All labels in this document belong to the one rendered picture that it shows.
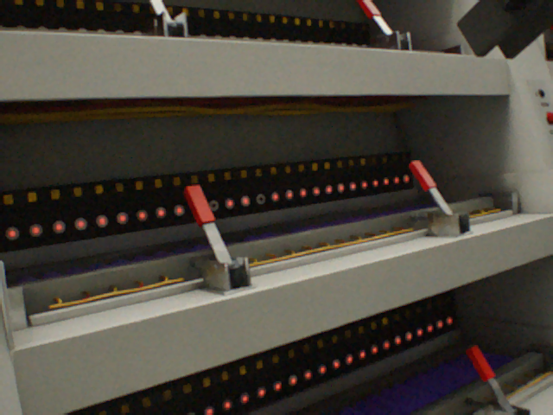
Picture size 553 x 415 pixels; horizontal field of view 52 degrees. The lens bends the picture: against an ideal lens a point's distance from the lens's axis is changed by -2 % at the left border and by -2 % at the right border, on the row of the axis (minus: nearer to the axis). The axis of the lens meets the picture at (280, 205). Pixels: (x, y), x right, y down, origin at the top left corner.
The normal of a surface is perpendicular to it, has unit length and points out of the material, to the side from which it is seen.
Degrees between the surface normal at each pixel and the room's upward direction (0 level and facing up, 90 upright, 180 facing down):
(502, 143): 90
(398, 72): 105
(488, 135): 90
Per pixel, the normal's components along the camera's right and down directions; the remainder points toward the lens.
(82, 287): 0.59, -0.02
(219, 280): -0.80, 0.12
